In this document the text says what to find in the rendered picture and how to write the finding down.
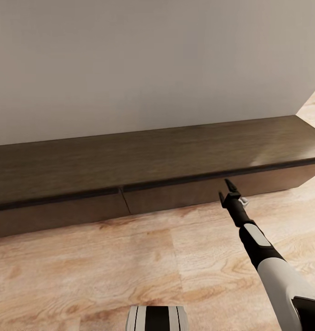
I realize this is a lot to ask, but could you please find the robot trunk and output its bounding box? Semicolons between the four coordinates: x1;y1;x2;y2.
125;306;190;331

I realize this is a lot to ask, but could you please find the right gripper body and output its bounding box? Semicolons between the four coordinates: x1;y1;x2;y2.
222;192;245;217

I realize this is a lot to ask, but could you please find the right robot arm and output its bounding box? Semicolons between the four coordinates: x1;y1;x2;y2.
219;178;315;331

